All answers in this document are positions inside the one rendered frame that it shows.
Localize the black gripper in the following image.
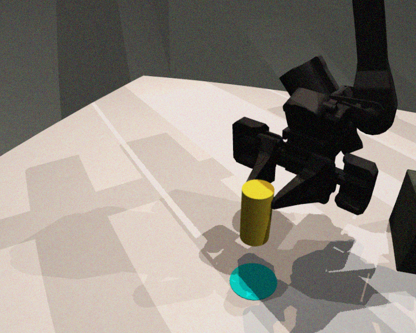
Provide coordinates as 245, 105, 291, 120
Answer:
232, 117, 379, 215

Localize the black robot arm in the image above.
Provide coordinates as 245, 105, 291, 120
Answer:
279, 0, 398, 155

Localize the yellow tall cylinder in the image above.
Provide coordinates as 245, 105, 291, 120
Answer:
240, 180, 274, 247

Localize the cyan circle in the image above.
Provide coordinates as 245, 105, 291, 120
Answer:
230, 263, 277, 301

